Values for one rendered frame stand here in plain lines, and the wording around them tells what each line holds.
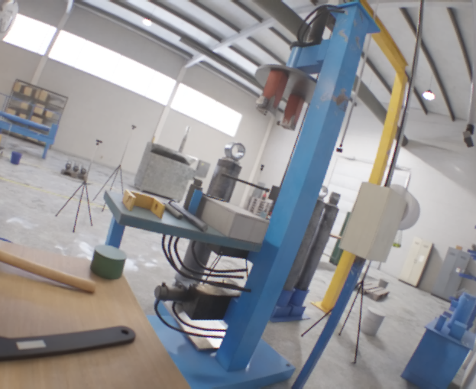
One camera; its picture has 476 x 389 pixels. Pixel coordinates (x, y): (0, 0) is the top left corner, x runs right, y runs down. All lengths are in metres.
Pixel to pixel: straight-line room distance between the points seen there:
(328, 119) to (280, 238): 0.77
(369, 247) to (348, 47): 1.26
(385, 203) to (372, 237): 0.19
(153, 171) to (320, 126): 8.41
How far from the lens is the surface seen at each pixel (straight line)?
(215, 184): 2.34
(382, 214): 1.57
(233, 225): 1.36
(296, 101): 2.37
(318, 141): 1.71
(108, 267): 0.82
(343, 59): 1.93
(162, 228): 1.19
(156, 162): 9.76
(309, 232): 3.27
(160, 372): 0.57
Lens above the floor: 1.31
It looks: 2 degrees down
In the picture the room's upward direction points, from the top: 20 degrees clockwise
